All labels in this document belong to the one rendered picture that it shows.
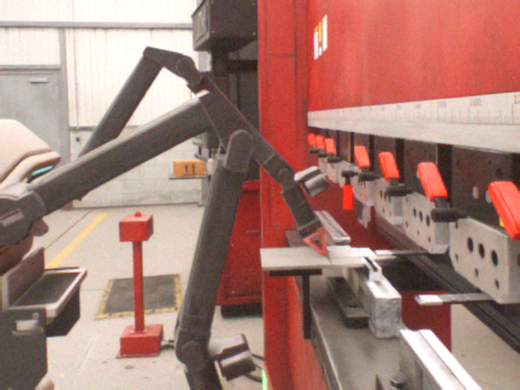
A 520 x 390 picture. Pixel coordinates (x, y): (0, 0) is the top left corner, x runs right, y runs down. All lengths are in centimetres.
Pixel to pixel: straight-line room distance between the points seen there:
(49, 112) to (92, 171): 759
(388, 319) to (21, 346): 75
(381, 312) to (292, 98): 122
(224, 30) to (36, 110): 634
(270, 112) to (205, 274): 137
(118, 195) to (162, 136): 753
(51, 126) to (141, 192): 169
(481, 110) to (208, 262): 53
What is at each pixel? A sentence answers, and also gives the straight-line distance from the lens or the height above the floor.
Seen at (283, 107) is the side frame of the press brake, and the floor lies 142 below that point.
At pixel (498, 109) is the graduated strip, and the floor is 139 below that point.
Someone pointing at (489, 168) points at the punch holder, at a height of 132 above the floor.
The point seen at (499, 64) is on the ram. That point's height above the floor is 143.
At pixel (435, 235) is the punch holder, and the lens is 78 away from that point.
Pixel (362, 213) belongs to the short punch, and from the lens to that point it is 137.
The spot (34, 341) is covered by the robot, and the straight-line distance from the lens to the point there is 107.
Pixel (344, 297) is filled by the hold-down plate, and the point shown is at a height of 90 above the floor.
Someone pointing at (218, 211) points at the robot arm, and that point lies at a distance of 89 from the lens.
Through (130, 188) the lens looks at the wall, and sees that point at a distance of 832.
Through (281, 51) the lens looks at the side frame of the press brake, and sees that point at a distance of 223.
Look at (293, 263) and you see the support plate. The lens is 135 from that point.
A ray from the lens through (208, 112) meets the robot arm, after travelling 84.
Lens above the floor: 138
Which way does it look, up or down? 3 degrees down
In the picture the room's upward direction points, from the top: 1 degrees counter-clockwise
